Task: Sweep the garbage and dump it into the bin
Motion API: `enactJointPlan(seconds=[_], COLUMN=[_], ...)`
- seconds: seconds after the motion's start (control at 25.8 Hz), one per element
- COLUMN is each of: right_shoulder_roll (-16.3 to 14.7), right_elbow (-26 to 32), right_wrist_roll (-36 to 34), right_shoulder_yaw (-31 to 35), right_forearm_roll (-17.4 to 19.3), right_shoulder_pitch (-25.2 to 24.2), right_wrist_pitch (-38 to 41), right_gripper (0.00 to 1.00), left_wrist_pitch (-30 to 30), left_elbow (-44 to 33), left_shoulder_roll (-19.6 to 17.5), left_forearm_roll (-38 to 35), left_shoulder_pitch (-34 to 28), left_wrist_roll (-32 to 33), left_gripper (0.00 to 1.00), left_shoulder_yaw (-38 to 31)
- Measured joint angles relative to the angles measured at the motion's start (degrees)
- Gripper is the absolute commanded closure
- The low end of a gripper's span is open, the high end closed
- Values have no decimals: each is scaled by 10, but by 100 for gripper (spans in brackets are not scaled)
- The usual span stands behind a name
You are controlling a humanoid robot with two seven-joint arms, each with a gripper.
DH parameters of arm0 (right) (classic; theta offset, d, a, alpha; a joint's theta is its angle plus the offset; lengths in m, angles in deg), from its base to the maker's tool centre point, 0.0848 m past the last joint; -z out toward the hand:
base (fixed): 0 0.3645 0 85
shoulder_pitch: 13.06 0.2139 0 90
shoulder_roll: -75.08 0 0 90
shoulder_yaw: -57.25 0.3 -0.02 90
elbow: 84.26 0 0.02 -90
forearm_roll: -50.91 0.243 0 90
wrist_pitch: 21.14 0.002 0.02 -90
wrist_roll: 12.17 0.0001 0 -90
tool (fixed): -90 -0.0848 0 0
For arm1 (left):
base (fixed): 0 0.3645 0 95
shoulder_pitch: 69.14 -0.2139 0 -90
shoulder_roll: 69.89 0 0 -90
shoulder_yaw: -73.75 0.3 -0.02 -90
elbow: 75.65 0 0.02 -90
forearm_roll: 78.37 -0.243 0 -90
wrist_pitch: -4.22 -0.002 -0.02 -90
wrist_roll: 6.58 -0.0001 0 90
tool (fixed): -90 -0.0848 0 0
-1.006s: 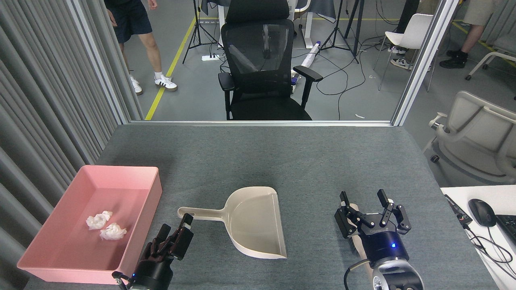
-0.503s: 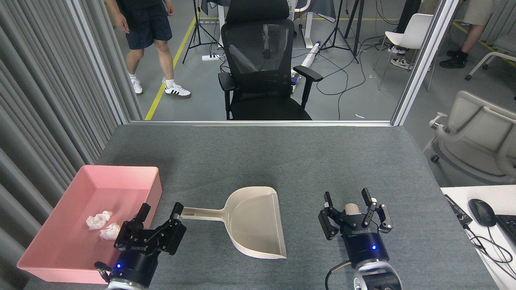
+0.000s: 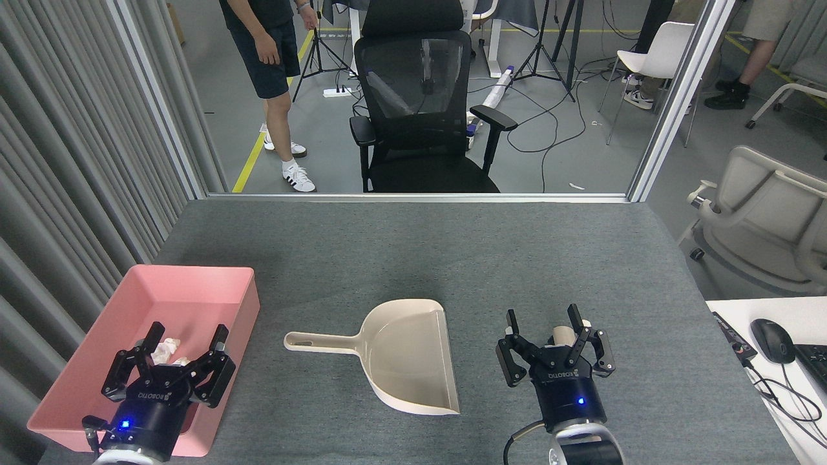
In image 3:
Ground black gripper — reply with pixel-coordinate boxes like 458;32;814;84
496;304;616;433
101;322;237;457

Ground beige hand brush black bristles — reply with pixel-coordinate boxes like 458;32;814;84
551;320;592;346

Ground beige plastic dustpan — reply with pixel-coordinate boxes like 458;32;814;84
284;298;461;415

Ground pink plastic bin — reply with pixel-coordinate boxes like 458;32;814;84
27;264;261;457

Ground white side desk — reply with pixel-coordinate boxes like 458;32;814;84
706;296;827;465

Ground black device with red button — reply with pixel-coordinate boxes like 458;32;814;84
711;311;759;362

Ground black computer mouse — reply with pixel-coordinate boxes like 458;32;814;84
750;318;797;364

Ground black mesh office chair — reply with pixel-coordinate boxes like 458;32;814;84
349;0;519;193

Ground pale grey office chair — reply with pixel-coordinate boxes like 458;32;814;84
677;145;827;296

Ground black keyboard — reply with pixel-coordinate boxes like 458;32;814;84
793;344;827;391

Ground person with white sneakers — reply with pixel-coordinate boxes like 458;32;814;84
623;81;673;110

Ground white rolled tube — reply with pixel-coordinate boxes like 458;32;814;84
466;65;516;135

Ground grey pleated curtain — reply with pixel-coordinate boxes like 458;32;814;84
0;0;230;465

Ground black tripod stand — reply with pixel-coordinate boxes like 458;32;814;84
292;0;356;103
512;0;577;103

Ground walking person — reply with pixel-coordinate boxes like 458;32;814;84
218;0;319;193

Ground white plastic chair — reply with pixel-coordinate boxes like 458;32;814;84
598;21;702;148

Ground person with black shoes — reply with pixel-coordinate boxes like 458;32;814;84
704;0;794;110

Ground grey chair with white base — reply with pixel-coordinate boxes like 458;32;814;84
745;55;827;130

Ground black floor cable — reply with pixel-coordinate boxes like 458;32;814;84
466;61;605;193

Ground black mouse cable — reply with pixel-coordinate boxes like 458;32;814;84
743;358;827;424

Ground silver frame post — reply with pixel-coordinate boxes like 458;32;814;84
107;0;207;201
627;0;737;203

